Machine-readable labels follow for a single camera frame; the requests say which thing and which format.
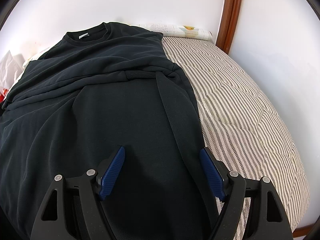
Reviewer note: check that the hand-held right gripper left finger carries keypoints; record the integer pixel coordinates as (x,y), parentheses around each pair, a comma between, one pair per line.
(112,172)

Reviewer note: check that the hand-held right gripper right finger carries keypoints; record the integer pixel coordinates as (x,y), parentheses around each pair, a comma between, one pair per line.
(211,172)

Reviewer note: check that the black sweatshirt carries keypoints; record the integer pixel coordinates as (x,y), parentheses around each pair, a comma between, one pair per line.
(112,105)

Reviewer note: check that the striped bed mattress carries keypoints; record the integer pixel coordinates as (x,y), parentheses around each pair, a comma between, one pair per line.
(237,105)

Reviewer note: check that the white plastic shopping bag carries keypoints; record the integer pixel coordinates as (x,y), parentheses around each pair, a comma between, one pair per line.
(10,67)

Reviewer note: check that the brown wooden door frame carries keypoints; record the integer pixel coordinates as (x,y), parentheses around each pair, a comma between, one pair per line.
(231,12)

